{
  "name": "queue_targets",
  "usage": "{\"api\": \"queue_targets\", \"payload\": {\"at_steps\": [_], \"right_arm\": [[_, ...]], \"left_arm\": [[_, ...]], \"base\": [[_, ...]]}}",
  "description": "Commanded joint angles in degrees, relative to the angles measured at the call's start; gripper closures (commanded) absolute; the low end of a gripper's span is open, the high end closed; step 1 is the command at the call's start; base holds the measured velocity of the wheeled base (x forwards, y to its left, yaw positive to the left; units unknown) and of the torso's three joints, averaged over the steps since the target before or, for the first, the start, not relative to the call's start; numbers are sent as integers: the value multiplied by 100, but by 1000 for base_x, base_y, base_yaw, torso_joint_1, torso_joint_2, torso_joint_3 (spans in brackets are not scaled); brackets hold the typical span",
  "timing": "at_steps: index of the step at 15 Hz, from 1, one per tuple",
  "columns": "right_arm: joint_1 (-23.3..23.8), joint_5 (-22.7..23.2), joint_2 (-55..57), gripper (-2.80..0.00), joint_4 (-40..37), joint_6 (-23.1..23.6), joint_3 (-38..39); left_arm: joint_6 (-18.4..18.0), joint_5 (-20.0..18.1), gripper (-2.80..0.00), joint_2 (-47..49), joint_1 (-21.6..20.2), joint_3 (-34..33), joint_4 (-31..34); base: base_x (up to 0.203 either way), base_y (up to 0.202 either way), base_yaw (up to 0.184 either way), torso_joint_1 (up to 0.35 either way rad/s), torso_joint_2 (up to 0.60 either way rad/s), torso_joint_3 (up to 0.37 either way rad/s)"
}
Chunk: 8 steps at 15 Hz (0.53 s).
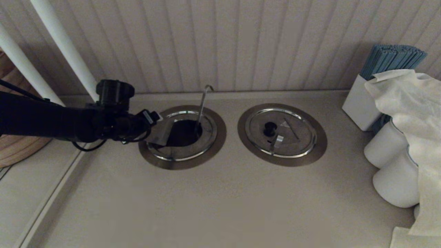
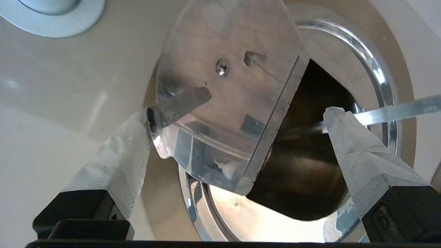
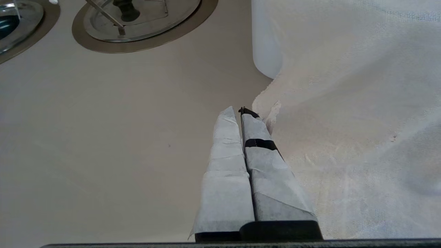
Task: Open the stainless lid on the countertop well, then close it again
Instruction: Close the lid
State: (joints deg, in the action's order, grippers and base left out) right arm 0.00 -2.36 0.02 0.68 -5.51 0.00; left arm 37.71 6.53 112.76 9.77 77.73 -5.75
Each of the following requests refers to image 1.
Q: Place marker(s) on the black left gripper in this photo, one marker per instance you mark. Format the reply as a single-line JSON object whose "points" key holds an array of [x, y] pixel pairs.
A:
{"points": [[120, 125]]}

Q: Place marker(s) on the hinged steel pot lid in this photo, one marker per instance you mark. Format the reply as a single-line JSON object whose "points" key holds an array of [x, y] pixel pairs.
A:
{"points": [[160, 132]]}

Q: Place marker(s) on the steel lid with black knob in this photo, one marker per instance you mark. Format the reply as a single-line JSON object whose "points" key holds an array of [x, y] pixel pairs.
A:
{"points": [[296, 144]]}

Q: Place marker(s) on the white pole with round foot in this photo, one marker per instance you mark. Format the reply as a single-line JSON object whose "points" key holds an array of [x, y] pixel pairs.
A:
{"points": [[62, 41]]}

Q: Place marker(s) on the round wooden table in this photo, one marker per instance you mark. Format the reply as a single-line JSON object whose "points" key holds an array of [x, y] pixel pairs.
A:
{"points": [[17, 151]]}

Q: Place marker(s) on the plain white pole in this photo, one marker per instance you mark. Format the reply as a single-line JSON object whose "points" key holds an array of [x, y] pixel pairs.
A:
{"points": [[20, 62]]}

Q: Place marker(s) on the white square holder box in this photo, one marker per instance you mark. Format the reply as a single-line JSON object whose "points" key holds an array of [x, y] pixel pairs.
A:
{"points": [[358, 103]]}

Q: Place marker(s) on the white cylindrical jar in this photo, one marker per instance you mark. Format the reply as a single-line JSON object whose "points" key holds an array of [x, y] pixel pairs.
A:
{"points": [[393, 182], [383, 148]]}

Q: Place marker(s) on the bundle of blue straws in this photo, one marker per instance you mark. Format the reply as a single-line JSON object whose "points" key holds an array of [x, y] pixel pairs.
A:
{"points": [[391, 60]]}

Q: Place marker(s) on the white cloth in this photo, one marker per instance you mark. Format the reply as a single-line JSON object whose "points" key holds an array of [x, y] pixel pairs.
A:
{"points": [[413, 103]]}

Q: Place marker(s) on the white folded napkin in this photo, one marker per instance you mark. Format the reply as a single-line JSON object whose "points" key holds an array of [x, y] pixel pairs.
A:
{"points": [[399, 240]]}

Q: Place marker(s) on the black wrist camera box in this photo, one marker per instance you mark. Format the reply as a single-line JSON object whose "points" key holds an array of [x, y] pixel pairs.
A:
{"points": [[115, 93]]}

